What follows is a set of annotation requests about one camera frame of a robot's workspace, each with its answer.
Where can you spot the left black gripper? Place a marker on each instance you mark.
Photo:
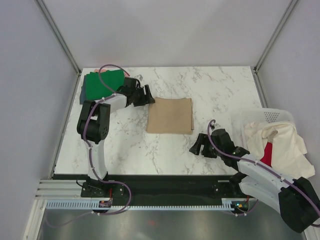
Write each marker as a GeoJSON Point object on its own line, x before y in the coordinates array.
{"type": "Point", "coordinates": [147, 99]}

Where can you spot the tan t shirt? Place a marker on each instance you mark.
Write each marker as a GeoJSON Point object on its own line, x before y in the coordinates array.
{"type": "Point", "coordinates": [170, 116]}

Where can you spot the folded blue t shirt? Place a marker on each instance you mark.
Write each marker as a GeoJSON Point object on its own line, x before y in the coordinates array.
{"type": "Point", "coordinates": [82, 96]}

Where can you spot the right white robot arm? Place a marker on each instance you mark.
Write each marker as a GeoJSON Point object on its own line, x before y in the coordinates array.
{"type": "Point", "coordinates": [294, 199]}

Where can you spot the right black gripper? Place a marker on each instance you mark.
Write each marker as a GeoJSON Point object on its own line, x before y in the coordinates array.
{"type": "Point", "coordinates": [201, 139]}

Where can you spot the folded pink t shirt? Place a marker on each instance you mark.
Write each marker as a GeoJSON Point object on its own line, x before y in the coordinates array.
{"type": "Point", "coordinates": [101, 71]}

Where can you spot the white plastic basket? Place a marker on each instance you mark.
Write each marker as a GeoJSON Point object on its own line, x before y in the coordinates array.
{"type": "Point", "coordinates": [240, 118]}

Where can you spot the cream t shirt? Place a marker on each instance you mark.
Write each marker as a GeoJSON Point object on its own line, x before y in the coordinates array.
{"type": "Point", "coordinates": [288, 148]}

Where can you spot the aluminium frame post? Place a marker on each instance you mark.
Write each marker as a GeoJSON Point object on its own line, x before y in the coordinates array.
{"type": "Point", "coordinates": [58, 35]}
{"type": "Point", "coordinates": [275, 34]}

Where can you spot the red t shirt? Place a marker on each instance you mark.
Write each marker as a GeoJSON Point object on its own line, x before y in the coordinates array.
{"type": "Point", "coordinates": [267, 157]}

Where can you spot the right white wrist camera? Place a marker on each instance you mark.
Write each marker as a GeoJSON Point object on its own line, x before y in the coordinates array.
{"type": "Point", "coordinates": [213, 125]}

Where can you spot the right aluminium frame post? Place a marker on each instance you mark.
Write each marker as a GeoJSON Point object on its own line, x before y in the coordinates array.
{"type": "Point", "coordinates": [275, 34]}

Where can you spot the left aluminium frame post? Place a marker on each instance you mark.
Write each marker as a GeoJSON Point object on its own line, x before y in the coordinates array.
{"type": "Point", "coordinates": [58, 35]}

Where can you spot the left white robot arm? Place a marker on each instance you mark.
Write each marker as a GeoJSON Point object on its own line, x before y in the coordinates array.
{"type": "Point", "coordinates": [93, 127]}

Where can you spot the white cable duct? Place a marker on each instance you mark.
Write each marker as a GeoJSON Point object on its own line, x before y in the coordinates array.
{"type": "Point", "coordinates": [108, 204]}

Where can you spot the folded green t shirt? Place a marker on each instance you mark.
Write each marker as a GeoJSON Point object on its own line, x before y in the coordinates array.
{"type": "Point", "coordinates": [103, 85]}

